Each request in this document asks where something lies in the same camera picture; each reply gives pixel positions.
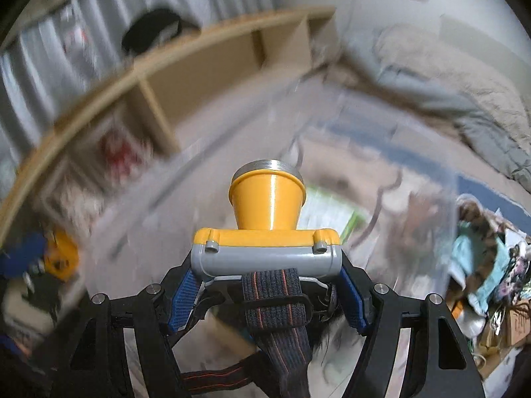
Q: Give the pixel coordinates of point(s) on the green white packet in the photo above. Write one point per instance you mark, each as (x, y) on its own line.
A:
(327, 215)

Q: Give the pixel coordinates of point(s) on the grey curtain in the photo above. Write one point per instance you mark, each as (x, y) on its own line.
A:
(41, 70)

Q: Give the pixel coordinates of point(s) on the black hat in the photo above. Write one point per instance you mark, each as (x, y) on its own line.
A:
(153, 29)

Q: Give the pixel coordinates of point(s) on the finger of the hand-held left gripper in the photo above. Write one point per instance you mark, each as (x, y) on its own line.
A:
(20, 253)

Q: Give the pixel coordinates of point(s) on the red white item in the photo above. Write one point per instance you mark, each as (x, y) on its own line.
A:
(118, 149)

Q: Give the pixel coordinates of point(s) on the floral cloth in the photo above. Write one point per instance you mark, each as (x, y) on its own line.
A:
(518, 269)

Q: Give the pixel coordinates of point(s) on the orange grey headlamp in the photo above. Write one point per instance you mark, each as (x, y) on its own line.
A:
(267, 203)

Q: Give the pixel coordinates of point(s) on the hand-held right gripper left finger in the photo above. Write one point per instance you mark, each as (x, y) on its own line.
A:
(184, 298)

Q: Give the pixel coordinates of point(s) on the grey duvet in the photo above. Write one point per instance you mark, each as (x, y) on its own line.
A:
(468, 124)

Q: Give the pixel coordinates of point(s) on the teal cloth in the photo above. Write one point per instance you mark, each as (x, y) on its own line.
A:
(477, 248)

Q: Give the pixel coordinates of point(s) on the beige quilted pillow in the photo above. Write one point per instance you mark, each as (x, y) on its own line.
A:
(448, 58)

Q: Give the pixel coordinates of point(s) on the wooden shelf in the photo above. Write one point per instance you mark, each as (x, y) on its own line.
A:
(199, 74)

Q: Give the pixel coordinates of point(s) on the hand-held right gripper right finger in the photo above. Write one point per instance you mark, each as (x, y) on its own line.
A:
(352, 298)

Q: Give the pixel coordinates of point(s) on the orange round item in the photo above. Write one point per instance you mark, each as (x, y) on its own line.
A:
(62, 255)

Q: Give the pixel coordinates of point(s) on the clear plastic box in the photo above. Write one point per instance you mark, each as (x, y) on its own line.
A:
(373, 132)

